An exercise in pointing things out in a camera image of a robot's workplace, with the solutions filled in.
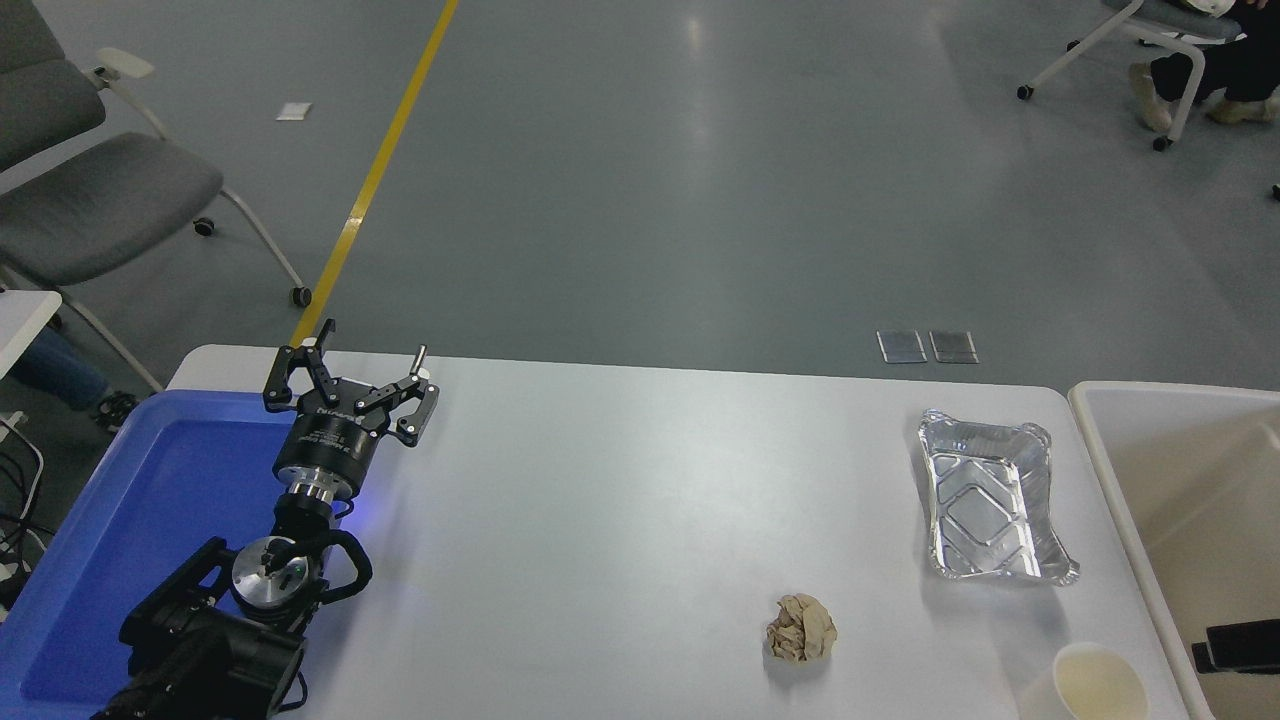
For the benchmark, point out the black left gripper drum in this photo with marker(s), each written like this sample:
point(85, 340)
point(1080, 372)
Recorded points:
point(328, 445)

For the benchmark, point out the white paper cup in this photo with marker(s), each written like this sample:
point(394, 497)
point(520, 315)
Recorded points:
point(1100, 688)

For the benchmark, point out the blue plastic tray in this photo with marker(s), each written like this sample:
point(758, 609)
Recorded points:
point(150, 500)

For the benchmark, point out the yellow floor line tape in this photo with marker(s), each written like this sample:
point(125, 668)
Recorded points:
point(375, 180)

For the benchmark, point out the person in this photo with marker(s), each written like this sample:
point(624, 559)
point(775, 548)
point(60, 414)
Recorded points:
point(60, 375)
point(1250, 65)

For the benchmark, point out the grey padded wheeled chair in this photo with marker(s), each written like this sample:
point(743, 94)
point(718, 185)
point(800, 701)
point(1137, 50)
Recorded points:
point(100, 200)

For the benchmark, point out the white side table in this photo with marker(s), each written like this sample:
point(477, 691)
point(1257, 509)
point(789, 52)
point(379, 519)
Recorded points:
point(20, 320)

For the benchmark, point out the crumpled tan paper ball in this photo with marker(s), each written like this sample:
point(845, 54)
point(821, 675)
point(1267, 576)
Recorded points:
point(800, 628)

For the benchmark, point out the silver foil tray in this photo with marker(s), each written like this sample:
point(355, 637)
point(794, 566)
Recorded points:
point(985, 505)

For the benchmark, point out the large pale bin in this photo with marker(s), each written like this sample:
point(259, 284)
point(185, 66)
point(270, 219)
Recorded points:
point(1200, 480)

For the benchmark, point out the white-framed wheeled chair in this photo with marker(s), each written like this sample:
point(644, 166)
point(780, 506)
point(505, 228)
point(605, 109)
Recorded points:
point(1170, 18)

